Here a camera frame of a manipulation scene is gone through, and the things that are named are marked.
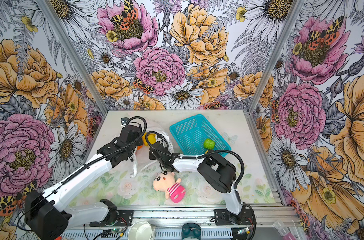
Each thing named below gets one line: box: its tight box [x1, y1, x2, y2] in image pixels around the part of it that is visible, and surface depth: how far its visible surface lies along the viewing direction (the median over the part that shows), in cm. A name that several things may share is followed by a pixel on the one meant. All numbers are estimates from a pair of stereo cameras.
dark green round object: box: [181, 223, 202, 240], surface depth 65 cm
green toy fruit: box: [203, 138, 215, 150], surface depth 98 cm
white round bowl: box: [127, 220, 156, 240], surface depth 71 cm
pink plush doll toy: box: [152, 171, 186, 204], surface depth 79 cm
